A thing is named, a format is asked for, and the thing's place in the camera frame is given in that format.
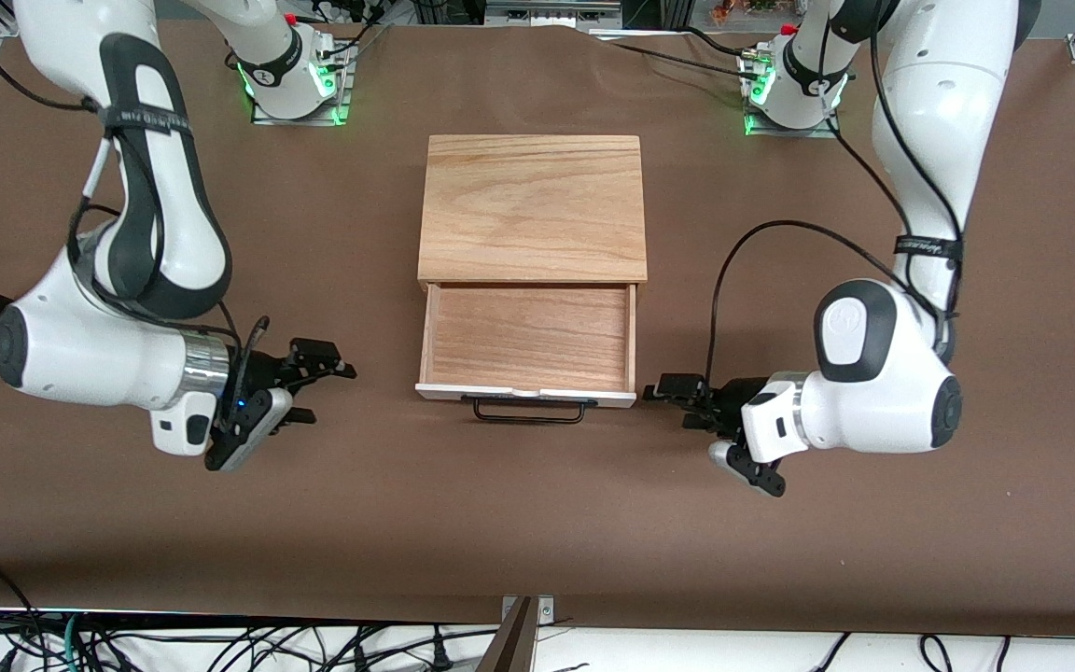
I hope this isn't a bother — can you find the wooden drawer with black handle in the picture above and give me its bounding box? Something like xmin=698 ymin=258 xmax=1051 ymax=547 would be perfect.
xmin=414 ymin=280 xmax=639 ymax=410

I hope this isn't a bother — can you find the wooden drawer cabinet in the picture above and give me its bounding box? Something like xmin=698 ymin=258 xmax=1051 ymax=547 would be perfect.
xmin=417 ymin=134 xmax=649 ymax=288

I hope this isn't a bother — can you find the brown paper table cover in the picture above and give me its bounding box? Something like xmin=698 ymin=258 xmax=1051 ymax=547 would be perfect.
xmin=0 ymin=14 xmax=1075 ymax=640

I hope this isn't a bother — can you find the grey equipment box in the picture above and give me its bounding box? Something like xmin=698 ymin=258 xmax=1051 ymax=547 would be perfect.
xmin=484 ymin=0 xmax=624 ymax=29

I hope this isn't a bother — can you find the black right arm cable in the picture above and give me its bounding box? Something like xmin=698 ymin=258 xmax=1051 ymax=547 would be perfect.
xmin=0 ymin=0 xmax=270 ymax=412

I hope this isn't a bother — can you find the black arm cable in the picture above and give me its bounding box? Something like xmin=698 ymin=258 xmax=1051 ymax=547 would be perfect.
xmin=0 ymin=0 xmax=270 ymax=412
xmin=704 ymin=0 xmax=968 ymax=384

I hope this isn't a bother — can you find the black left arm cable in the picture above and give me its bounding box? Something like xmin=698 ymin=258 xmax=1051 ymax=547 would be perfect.
xmin=704 ymin=0 xmax=968 ymax=384

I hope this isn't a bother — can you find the small metal bracket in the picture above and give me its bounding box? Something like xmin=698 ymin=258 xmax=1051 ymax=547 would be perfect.
xmin=500 ymin=595 xmax=556 ymax=624

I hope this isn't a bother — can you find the black left arm cable strap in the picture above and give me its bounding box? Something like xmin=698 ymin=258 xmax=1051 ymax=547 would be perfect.
xmin=894 ymin=236 xmax=965 ymax=262

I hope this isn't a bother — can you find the black arm cable strap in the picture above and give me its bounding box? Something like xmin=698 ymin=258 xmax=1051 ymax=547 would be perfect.
xmin=894 ymin=236 xmax=965 ymax=262
xmin=97 ymin=105 xmax=195 ymax=139

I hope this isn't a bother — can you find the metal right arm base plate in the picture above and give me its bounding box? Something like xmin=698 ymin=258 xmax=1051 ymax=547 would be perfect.
xmin=251 ymin=37 xmax=353 ymax=127

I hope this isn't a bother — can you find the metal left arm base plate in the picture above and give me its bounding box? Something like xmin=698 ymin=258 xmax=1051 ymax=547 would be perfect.
xmin=743 ymin=51 xmax=843 ymax=139

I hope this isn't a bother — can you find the black right arm cable strap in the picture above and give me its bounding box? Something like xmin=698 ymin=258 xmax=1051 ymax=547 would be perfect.
xmin=97 ymin=105 xmax=195 ymax=139

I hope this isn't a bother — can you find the teal cable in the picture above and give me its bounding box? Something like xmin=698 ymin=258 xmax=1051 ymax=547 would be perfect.
xmin=58 ymin=613 xmax=83 ymax=672

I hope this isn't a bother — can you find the black base power cable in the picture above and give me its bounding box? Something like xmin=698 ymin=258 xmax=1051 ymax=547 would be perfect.
xmin=593 ymin=35 xmax=751 ymax=76

